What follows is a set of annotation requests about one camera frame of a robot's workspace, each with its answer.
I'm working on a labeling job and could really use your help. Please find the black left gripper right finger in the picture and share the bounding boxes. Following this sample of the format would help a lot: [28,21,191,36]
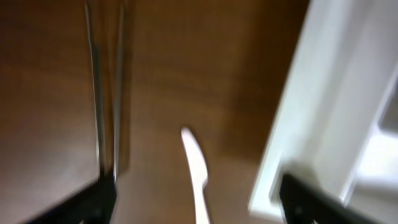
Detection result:
[279,174,376,224]

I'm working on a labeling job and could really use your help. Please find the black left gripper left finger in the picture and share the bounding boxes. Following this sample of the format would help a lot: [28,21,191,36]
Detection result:
[27,172,117,224]

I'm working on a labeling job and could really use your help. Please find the white plastic knife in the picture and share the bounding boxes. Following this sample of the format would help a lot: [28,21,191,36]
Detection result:
[181,127,210,224]

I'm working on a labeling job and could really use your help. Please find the white plastic cutlery tray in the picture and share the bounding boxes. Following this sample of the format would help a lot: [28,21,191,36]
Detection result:
[248,0,397,223]

